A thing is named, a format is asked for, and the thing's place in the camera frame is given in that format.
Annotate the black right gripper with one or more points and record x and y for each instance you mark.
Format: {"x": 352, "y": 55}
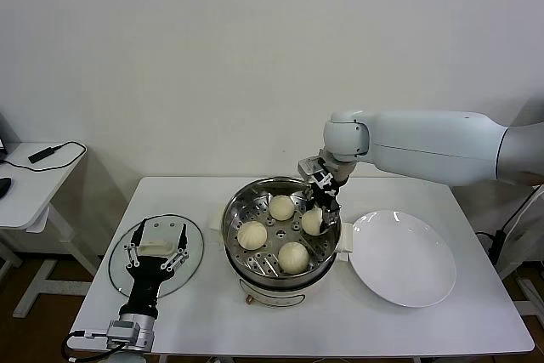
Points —
{"x": 327, "y": 197}

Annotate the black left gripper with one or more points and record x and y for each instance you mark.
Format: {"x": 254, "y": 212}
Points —
{"x": 146, "y": 286}

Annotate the white steamed baozi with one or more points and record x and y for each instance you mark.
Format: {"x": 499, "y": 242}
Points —
{"x": 281, "y": 208}
{"x": 293, "y": 257}
{"x": 252, "y": 235}
{"x": 311, "y": 222}

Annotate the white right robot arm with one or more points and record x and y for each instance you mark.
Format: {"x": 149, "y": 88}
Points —
{"x": 425, "y": 142}

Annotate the stainless steel steamer basket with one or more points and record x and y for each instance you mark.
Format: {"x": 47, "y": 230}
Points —
{"x": 238, "y": 210}

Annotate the white round plate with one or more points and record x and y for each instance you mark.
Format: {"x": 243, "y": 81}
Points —
{"x": 404, "y": 261}

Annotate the white electric cooker base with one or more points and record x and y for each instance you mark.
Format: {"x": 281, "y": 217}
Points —
{"x": 276, "y": 297}

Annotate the copper cooker knob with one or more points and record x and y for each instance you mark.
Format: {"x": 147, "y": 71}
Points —
{"x": 248, "y": 300}

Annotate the white side desk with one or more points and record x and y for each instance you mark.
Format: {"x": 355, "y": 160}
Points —
{"x": 30, "y": 193}

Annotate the black computer mouse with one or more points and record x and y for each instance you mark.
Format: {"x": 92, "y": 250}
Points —
{"x": 4, "y": 188}

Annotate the black monitor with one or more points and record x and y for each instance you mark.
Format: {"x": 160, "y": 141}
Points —
{"x": 2, "y": 133}

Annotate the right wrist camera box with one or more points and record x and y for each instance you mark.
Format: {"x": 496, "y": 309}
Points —
{"x": 313, "y": 171}

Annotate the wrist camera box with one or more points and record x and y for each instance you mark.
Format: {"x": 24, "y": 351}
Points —
{"x": 313, "y": 171}
{"x": 121, "y": 331}

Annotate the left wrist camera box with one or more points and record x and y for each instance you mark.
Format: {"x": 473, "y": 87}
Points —
{"x": 121, "y": 331}

